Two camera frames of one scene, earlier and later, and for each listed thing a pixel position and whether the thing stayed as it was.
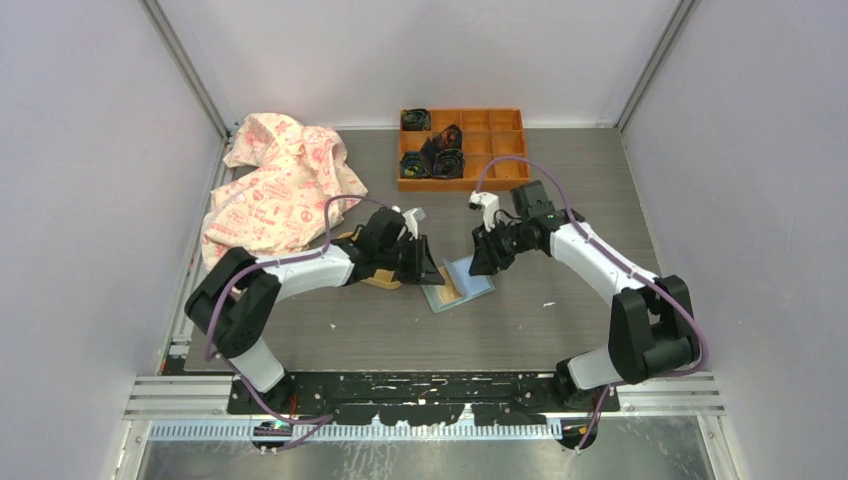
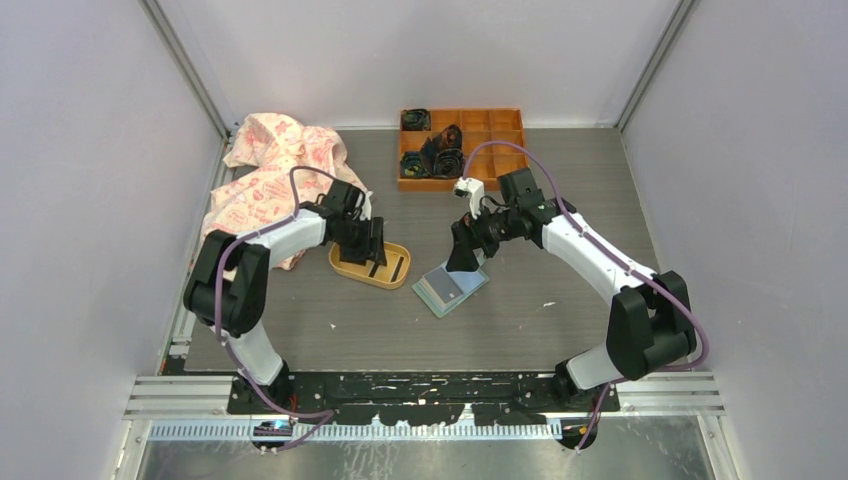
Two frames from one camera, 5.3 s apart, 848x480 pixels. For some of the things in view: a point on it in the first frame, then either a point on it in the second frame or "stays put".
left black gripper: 422,269 -> 372,246
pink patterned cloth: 292,183 stays put
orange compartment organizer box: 486,133 stays put
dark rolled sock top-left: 416,119 stays put
